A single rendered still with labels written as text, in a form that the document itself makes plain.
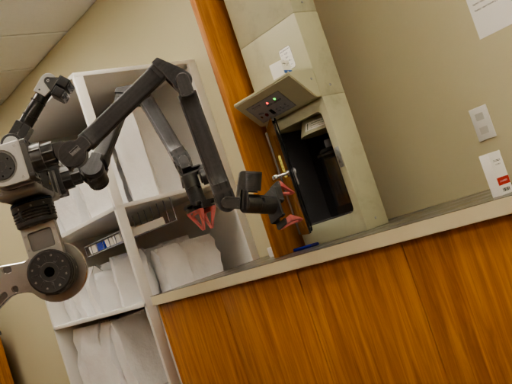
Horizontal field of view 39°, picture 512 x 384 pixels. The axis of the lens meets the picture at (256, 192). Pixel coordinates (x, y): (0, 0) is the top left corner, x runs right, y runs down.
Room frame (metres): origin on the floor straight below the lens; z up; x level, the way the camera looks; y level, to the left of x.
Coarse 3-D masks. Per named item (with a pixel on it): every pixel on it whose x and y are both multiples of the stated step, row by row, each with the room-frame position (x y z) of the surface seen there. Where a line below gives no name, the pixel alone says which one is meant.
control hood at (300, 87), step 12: (288, 72) 2.33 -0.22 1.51; (300, 72) 2.36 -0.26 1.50; (312, 72) 2.39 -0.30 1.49; (276, 84) 2.39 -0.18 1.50; (288, 84) 2.37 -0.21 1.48; (300, 84) 2.35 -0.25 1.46; (312, 84) 2.38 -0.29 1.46; (252, 96) 2.49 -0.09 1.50; (264, 96) 2.47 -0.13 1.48; (288, 96) 2.43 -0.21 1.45; (300, 96) 2.41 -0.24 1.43; (312, 96) 2.39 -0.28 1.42; (240, 108) 2.57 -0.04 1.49; (252, 120) 2.61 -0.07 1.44
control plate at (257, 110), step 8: (272, 96) 2.45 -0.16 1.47; (280, 96) 2.44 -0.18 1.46; (256, 104) 2.52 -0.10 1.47; (264, 104) 2.50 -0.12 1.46; (272, 104) 2.49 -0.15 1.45; (280, 104) 2.48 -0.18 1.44; (288, 104) 2.46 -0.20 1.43; (256, 112) 2.56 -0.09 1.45; (264, 112) 2.54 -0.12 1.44; (280, 112) 2.51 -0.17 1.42; (264, 120) 2.59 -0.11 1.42
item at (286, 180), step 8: (272, 120) 2.33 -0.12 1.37; (272, 128) 2.39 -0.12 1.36; (272, 136) 2.47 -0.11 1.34; (272, 144) 2.55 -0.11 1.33; (280, 144) 2.33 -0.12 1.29; (280, 152) 2.38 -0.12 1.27; (280, 168) 2.54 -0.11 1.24; (288, 168) 2.33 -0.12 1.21; (288, 184) 2.47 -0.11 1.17; (296, 192) 2.33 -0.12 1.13; (296, 200) 2.38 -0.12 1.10; (296, 208) 2.46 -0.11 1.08; (304, 216) 2.33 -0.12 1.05; (304, 224) 2.39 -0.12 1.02; (304, 232) 2.47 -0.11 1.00
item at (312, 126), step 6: (318, 114) 2.51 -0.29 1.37; (306, 120) 2.53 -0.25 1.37; (312, 120) 2.51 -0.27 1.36; (318, 120) 2.50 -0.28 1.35; (306, 126) 2.52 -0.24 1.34; (312, 126) 2.50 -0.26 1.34; (318, 126) 2.49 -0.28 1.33; (324, 126) 2.48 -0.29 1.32; (306, 132) 2.52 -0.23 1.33; (312, 132) 2.50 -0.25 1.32; (318, 132) 2.65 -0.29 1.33; (324, 132) 2.65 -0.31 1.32; (306, 138) 2.62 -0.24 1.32
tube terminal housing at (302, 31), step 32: (288, 32) 2.44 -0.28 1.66; (320, 32) 2.46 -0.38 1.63; (256, 64) 2.60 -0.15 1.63; (320, 64) 2.43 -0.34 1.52; (288, 128) 2.60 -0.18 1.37; (352, 128) 2.46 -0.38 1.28; (352, 160) 2.42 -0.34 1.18; (352, 192) 2.41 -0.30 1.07; (320, 224) 2.56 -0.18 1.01; (352, 224) 2.44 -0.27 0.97
